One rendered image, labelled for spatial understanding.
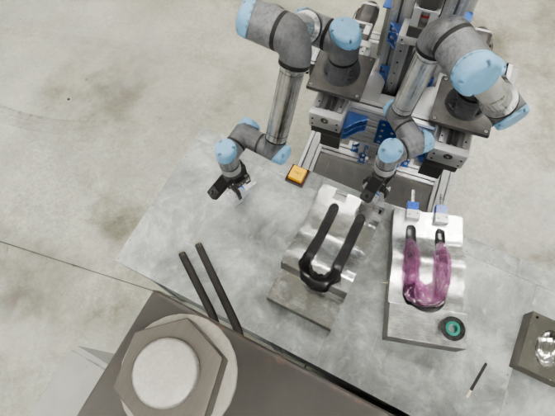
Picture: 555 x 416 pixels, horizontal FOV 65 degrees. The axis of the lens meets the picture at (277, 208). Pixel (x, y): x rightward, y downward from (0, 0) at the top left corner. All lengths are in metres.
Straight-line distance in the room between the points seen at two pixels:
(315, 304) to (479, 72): 0.92
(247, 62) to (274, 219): 1.75
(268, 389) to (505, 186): 2.65
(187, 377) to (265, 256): 1.35
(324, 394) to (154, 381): 0.16
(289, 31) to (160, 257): 1.00
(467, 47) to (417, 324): 0.89
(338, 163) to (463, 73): 1.45
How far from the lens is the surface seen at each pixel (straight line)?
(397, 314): 1.59
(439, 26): 1.29
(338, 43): 1.67
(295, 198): 1.81
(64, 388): 1.10
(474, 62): 1.22
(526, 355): 1.75
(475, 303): 1.80
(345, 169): 2.55
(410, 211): 1.75
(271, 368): 0.44
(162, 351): 0.41
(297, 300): 1.62
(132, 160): 3.02
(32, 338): 2.89
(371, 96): 1.91
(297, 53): 1.30
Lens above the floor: 2.45
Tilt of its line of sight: 67 degrees down
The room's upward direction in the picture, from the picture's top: 8 degrees counter-clockwise
